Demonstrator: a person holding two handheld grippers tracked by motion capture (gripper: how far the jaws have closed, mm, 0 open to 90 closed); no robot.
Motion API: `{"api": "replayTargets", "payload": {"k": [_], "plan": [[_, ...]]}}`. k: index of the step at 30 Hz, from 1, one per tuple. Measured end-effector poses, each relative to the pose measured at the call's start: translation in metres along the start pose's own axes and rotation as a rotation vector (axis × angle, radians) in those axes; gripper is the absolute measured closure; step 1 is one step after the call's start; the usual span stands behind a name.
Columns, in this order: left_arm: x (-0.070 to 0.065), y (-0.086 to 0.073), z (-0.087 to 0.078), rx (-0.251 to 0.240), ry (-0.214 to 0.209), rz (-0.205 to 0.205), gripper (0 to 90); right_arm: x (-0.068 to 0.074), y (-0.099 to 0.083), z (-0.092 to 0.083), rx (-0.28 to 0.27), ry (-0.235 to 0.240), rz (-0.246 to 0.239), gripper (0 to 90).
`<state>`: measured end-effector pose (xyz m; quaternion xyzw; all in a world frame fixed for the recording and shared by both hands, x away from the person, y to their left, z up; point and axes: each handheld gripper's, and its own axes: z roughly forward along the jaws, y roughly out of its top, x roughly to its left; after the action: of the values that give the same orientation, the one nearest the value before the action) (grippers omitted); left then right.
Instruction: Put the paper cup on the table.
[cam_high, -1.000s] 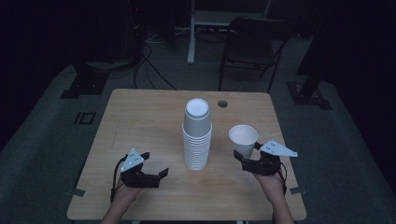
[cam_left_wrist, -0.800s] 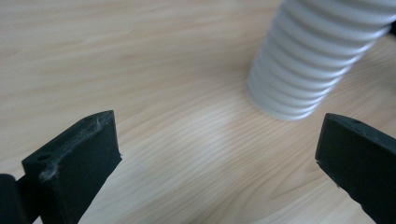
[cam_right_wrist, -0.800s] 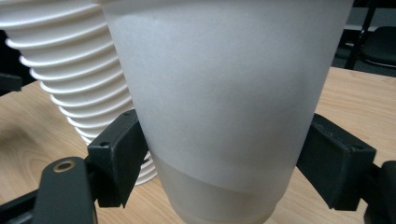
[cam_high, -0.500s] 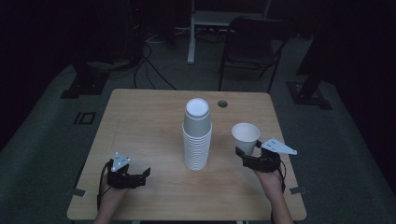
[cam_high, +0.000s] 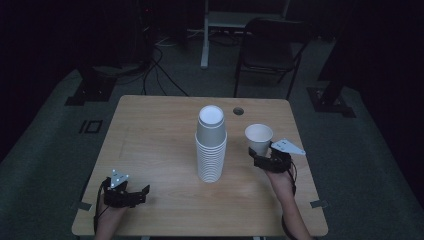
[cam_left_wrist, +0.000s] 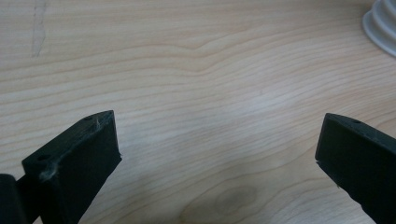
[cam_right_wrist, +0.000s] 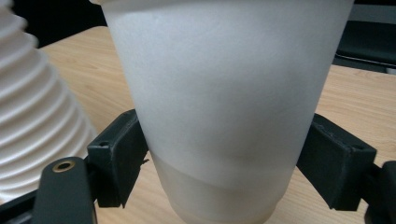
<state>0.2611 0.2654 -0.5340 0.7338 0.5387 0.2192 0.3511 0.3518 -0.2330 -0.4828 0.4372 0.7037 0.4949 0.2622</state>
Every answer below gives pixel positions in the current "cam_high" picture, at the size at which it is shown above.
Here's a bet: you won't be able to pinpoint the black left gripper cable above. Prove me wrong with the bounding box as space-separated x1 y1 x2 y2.
93 177 112 235

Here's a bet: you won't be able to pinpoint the stack of white cups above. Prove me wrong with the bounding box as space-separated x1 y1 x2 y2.
194 104 229 184

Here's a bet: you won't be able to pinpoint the white desk frame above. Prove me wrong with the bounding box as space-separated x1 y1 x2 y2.
200 0 292 70

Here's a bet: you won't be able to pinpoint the black floor cables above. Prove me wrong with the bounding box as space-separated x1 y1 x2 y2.
141 45 190 98

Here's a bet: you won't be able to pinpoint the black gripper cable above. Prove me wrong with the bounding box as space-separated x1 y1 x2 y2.
93 177 112 235
280 160 299 240

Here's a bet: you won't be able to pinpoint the black folding chair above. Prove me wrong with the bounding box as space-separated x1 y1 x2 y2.
232 17 312 101

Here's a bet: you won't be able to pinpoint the person's right hand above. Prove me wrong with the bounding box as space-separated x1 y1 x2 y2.
265 165 298 203

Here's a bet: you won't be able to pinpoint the white floor cables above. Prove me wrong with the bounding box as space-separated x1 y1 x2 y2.
154 28 204 48

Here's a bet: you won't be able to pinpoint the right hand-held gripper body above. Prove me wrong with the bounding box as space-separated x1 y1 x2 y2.
254 138 307 174

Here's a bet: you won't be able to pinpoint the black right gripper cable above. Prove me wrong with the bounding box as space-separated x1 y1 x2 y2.
280 160 299 240

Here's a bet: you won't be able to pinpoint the person's left hand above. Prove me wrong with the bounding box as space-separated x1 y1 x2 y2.
95 203 130 233

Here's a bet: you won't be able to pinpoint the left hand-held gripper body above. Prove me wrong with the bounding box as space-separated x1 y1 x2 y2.
103 169 139 209

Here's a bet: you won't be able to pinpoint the white disposable paper cup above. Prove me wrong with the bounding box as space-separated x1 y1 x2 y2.
244 123 275 158

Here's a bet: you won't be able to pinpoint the black stand base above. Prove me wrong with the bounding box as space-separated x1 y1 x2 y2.
64 65 118 107
306 84 357 119

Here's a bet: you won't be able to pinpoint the dark computer tower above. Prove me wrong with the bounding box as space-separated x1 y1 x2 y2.
132 0 158 65

